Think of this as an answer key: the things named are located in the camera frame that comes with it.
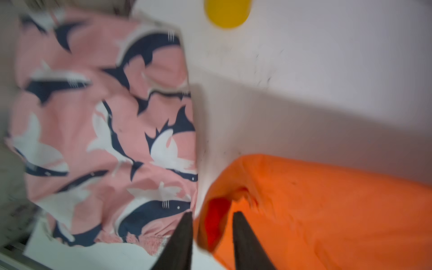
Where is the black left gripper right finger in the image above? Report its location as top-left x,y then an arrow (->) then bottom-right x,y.
232,211 -> 276,270

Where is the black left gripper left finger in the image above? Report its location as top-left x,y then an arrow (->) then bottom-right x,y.
151,212 -> 193,270

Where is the orange cloth garment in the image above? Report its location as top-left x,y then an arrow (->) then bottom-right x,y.
194,155 -> 432,270

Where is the pink shark print garment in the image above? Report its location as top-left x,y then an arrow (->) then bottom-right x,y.
6,9 -> 198,256

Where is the yellow pencil cup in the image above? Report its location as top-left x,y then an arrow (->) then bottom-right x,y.
204,0 -> 253,29

